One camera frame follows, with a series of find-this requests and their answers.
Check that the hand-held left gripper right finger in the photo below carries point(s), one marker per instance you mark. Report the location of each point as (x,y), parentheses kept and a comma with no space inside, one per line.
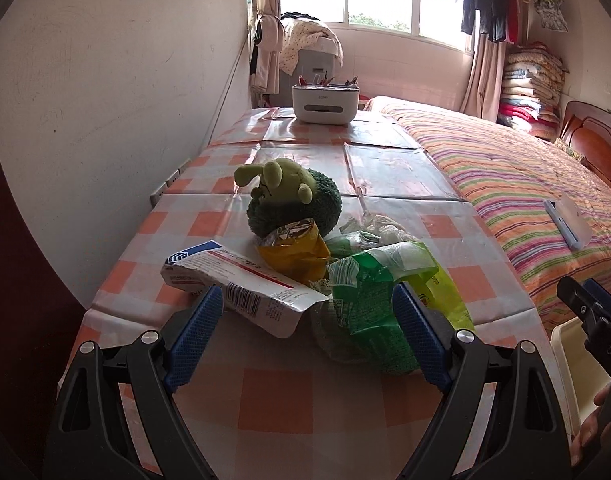
(418,335)

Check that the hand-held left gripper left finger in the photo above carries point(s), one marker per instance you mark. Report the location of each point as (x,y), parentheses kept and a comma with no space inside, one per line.
(195,335)

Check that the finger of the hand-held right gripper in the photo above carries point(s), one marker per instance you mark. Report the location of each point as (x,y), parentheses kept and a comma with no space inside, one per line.
(595,292)
(573,297)

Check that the cream plastic trash bin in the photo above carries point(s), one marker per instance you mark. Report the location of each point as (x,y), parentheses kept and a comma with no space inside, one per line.
(570,360)

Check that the white medicine box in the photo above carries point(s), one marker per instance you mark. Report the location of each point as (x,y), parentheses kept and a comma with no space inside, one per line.
(225,275)

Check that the green plastic bag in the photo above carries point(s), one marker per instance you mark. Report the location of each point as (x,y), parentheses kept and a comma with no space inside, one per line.
(385,270)

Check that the white lace-edged pad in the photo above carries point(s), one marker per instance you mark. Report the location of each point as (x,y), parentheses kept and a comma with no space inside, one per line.
(319,286)

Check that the yellow snack bag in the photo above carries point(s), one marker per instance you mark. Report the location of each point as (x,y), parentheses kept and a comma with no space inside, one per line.
(295,255)

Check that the person's right hand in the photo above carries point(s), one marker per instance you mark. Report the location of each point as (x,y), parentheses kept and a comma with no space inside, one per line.
(585,435)

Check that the white and blue case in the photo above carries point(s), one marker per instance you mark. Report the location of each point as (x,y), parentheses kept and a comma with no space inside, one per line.
(568,222)

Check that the crumpled white plastic wrap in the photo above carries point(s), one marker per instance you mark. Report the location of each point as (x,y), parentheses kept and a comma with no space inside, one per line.
(385,227)

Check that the striped bed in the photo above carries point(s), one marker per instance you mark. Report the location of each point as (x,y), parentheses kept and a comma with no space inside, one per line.
(510,185)

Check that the patterned pillow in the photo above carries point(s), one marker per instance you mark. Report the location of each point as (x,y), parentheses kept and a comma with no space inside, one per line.
(568,149)

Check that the wooden headboard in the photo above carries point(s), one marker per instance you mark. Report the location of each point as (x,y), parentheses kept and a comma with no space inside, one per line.
(595,140)

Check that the white power strip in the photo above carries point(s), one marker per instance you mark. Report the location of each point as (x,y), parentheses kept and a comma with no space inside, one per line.
(170,182)

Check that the green broccoli plush toy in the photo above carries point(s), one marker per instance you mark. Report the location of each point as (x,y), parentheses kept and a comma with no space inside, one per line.
(295,195)

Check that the brown wooden door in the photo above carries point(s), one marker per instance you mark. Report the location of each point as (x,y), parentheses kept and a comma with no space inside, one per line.
(20,310)

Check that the stack of folded quilts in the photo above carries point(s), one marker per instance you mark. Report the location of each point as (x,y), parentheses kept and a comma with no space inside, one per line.
(530,90)

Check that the white desktop organizer box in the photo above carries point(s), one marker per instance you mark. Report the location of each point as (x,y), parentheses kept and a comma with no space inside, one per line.
(325,102)

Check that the white air cooler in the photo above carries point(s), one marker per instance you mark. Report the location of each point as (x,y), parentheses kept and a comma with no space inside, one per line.
(318,67)

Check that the pale pink hanging garment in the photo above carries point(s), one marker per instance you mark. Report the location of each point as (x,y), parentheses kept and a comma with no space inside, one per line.
(270,55)

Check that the dotted cream blanket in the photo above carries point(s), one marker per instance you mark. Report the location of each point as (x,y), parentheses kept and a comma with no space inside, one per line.
(305,42)

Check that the black garment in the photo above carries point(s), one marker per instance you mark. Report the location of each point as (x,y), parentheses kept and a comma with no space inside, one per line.
(298,16)

